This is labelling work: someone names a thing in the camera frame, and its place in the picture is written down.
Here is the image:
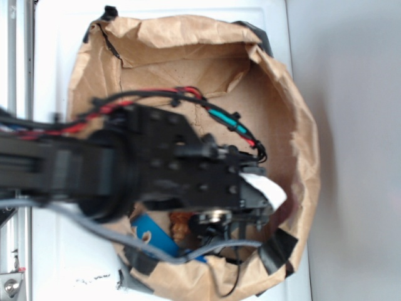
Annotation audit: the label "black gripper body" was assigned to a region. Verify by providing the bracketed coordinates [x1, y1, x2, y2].
[187, 144, 275, 248]

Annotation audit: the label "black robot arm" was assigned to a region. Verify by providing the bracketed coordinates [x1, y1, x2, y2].
[1, 104, 274, 236]

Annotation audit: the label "orange conch seashell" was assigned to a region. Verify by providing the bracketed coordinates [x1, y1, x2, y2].
[170, 212, 192, 243]

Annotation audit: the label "blue rectangular block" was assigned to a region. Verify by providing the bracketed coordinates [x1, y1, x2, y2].
[131, 213, 189, 258]

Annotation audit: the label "white paper tag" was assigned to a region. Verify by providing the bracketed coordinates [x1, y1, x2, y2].
[239, 172, 287, 212]

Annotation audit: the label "brown paper bag bin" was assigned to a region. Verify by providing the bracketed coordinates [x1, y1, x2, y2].
[68, 6, 320, 300]

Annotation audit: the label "grey braided cable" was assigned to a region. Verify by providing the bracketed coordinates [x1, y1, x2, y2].
[0, 199, 261, 264]

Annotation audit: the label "red black wire bundle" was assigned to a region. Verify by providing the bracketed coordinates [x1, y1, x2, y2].
[0, 87, 268, 164]

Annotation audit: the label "aluminium frame rail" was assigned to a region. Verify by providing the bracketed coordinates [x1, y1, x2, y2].
[1, 1, 34, 300]

